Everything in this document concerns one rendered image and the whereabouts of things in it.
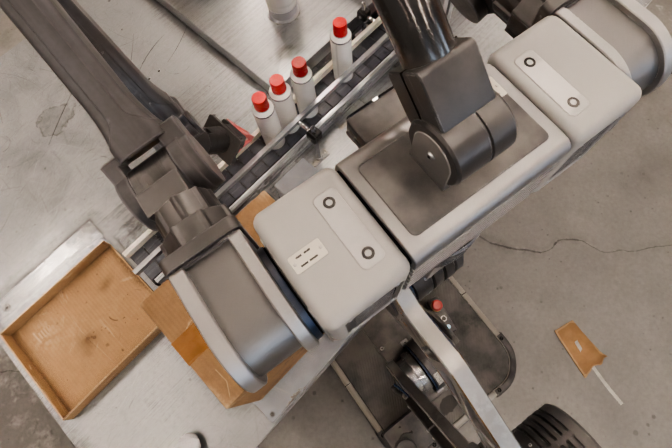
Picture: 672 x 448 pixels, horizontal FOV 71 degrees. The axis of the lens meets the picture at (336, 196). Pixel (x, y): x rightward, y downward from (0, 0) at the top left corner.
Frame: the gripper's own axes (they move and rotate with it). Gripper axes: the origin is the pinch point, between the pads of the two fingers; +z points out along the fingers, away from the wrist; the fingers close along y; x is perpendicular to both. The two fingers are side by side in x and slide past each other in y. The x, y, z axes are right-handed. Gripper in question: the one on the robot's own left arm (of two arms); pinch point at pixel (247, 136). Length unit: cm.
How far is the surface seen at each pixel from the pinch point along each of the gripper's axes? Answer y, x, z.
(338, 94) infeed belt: -1.8, -12.7, 26.7
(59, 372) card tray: -3, 61, -31
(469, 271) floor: -57, 35, 102
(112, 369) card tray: -12, 54, -25
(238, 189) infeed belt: -2.4, 14.5, 2.9
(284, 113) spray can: -1.3, -7.0, 7.5
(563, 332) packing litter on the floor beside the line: -98, 31, 105
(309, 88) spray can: -2.2, -14.5, 10.7
